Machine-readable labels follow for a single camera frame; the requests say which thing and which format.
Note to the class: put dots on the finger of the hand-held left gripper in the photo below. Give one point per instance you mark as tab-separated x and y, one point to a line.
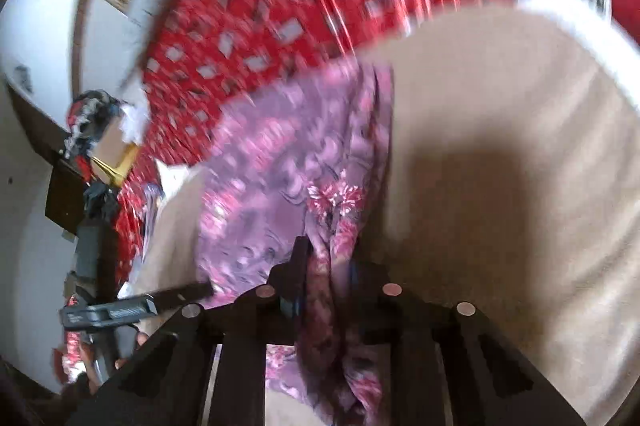
182	294

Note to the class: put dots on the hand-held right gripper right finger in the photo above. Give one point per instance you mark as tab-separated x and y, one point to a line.
370	301

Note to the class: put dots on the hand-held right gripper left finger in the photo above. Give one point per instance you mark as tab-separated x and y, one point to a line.
287	286

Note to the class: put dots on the purple floral garment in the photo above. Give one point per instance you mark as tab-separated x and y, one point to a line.
280	166

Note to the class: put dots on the pile of mixed clothes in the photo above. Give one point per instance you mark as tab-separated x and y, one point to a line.
90	111

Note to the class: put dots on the person's left hand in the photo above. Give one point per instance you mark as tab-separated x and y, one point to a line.
86	358

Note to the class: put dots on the blue denim cloth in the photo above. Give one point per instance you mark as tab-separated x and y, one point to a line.
100	201

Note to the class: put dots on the white papers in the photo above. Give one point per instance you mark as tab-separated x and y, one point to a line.
172	176

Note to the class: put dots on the dark wooden furniture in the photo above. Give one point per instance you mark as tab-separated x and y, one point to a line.
62	198

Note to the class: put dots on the cardboard box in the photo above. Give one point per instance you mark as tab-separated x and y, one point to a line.
112	146

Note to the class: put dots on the white plastic bag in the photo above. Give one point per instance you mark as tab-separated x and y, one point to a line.
134	126

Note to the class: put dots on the beige fleece blanket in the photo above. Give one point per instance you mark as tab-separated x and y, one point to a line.
500	131

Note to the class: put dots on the red patterned blanket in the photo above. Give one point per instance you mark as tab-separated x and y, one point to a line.
300	6

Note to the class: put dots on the plain red cloth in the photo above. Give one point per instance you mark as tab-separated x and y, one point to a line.
630	13

